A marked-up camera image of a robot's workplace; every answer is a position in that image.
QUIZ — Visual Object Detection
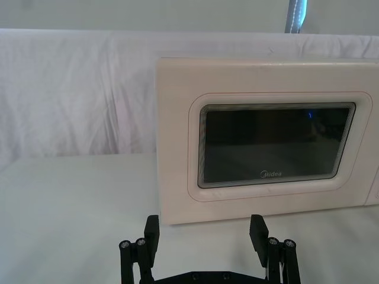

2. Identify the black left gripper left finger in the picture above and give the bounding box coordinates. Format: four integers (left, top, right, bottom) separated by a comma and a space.
118, 215, 162, 284

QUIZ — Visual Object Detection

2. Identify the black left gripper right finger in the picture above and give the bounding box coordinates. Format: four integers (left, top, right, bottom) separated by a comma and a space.
249, 214, 301, 284

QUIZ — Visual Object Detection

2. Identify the white table cloth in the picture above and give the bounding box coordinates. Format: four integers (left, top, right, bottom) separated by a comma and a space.
0, 153, 379, 284

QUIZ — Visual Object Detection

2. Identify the cream microwave oven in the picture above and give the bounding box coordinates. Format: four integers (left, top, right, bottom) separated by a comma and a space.
155, 56, 379, 228

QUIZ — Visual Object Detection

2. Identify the white curtain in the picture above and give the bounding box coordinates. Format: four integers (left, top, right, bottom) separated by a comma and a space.
0, 0, 379, 166

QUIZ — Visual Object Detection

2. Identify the grey striped post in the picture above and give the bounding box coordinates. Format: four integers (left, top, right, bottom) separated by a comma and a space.
284, 0, 309, 34

